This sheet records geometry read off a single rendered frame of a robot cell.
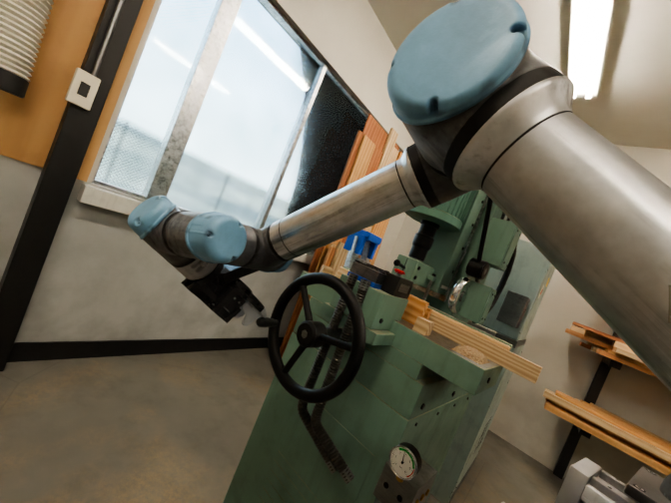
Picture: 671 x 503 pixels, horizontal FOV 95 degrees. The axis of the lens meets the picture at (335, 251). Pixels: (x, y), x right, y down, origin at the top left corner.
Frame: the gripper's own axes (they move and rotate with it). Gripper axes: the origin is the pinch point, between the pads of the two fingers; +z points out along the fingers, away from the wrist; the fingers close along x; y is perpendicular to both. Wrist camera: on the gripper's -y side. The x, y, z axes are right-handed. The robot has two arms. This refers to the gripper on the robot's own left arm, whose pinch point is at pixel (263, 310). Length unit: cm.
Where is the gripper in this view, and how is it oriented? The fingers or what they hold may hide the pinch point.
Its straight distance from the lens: 77.5
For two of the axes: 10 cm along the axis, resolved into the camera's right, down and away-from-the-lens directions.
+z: 3.4, 6.5, 6.8
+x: 7.0, 3.1, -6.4
